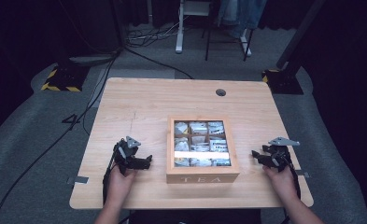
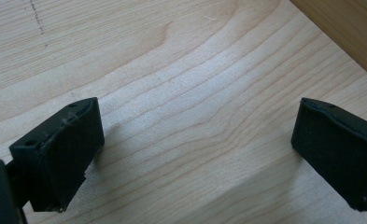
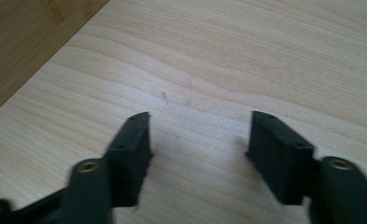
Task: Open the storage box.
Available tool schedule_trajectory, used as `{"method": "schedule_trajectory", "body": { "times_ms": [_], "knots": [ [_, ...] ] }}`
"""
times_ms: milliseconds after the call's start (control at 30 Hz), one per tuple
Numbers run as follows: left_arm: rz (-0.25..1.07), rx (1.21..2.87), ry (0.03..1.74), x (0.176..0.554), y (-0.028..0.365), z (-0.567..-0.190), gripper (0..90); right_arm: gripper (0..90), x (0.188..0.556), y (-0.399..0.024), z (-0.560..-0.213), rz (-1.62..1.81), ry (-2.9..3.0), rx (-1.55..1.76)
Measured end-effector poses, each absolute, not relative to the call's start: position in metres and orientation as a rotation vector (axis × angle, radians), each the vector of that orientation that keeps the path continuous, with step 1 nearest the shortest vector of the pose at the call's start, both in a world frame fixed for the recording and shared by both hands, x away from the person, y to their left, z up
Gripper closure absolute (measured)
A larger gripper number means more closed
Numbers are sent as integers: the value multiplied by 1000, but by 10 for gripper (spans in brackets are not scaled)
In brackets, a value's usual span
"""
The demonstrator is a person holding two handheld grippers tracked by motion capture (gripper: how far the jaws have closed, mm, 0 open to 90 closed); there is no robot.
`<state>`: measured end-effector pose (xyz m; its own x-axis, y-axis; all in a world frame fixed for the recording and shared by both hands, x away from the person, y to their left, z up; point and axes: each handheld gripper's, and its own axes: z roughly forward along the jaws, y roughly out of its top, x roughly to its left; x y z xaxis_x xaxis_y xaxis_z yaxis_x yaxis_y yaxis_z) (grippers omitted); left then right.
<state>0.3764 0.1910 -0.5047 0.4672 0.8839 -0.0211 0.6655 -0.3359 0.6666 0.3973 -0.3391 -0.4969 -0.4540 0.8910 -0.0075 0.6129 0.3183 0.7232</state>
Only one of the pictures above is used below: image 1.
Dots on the person's right hand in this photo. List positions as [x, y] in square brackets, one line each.
[280, 183]

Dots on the group of tea bags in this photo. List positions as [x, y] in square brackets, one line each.
[200, 143]

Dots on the wooden tea box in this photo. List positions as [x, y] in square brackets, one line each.
[170, 146]

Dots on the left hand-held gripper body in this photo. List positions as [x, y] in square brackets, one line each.
[125, 152]

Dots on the person's left hand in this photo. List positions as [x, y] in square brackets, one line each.
[120, 185]

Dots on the yellow black striped stand base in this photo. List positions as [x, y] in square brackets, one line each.
[266, 77]
[61, 86]

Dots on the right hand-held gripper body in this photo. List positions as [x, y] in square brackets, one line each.
[279, 154]

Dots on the black metal chair frame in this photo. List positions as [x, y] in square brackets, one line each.
[248, 46]

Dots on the grey tape strip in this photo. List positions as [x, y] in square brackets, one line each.
[305, 174]
[77, 179]

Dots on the white desk leg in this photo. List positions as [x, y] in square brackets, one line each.
[180, 34]

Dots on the black slanted stand post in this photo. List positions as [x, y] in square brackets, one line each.
[299, 34]

